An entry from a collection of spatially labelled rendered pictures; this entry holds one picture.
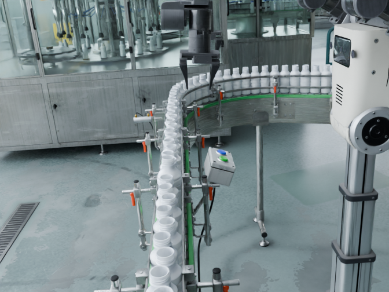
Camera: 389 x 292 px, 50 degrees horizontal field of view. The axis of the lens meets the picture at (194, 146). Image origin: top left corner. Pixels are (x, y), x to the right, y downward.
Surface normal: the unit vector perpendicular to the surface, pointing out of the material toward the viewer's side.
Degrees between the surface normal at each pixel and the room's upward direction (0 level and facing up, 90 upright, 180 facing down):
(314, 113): 90
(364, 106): 101
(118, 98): 90
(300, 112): 90
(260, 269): 0
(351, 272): 90
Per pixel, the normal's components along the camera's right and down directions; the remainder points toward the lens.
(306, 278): -0.07, -0.93
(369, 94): 0.04, 0.52
